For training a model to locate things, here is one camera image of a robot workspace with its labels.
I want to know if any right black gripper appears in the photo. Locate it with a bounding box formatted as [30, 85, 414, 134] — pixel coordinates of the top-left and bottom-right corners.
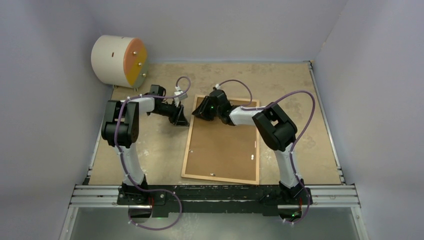
[192, 96, 221, 122]

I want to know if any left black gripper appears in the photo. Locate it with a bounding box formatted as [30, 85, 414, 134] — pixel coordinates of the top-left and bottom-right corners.
[151, 100, 189, 127]

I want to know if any brown cardboard backing board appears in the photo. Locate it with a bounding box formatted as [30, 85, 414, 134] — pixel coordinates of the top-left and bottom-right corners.
[184, 98, 259, 182]

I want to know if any wooden picture frame with glass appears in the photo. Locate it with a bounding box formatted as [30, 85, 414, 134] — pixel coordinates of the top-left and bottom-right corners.
[181, 94, 261, 186]

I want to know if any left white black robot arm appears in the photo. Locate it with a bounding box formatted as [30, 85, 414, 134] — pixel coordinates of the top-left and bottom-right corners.
[100, 84, 189, 205]

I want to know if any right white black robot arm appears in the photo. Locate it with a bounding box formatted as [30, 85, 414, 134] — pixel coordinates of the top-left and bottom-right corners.
[192, 89, 303, 204]

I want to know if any white cylindrical drum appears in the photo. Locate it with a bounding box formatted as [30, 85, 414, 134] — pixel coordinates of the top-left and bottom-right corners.
[90, 35, 149, 89]

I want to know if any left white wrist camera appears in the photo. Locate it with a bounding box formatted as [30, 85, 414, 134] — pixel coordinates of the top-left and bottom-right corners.
[173, 86, 188, 107]

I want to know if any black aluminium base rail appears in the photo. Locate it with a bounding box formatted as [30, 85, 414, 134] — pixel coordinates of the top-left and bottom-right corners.
[69, 185, 360, 220]

